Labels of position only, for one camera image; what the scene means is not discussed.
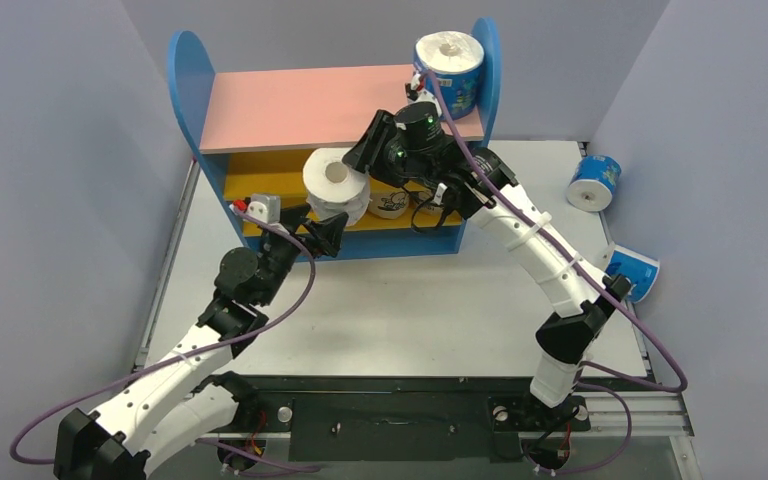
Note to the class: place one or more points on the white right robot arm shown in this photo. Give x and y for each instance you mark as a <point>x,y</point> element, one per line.
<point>474,182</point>

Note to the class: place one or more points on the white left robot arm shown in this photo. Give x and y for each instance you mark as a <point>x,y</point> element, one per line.
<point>175,401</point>

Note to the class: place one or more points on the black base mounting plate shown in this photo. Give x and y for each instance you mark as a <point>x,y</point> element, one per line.
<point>389,448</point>

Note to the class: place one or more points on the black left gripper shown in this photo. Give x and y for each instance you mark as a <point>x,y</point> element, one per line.
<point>326,234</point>

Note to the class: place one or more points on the aluminium rail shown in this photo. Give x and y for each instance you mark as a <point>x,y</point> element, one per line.
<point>636,412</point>

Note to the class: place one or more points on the white floral paper roll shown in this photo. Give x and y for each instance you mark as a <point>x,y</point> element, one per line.
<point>333,187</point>

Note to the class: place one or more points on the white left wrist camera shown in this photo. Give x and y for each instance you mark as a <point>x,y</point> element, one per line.
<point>258,209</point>

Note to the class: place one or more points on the brown cartoon paper roll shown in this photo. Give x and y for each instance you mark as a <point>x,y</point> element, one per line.
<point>423,201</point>

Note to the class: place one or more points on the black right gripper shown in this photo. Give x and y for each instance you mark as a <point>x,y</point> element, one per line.
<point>379,142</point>

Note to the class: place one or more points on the blue paper roll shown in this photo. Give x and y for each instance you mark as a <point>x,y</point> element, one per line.
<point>594,182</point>
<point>456,60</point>
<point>642,271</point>

